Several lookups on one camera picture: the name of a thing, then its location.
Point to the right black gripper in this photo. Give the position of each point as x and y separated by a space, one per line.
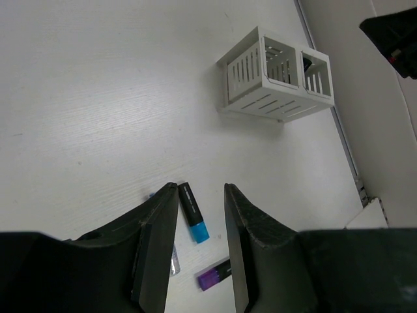
394 35

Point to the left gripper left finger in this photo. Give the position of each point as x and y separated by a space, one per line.
124 265

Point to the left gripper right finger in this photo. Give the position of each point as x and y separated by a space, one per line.
268 268

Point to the small clear spray bottle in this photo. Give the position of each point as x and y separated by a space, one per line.
175 264

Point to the purple highlighter marker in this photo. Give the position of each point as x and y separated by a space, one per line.
214 275

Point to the blue highlighter marker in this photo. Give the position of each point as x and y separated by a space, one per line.
192 213

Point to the white slotted desk organizer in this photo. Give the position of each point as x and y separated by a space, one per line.
265 75

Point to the aluminium side rail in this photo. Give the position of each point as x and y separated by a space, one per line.
361 190

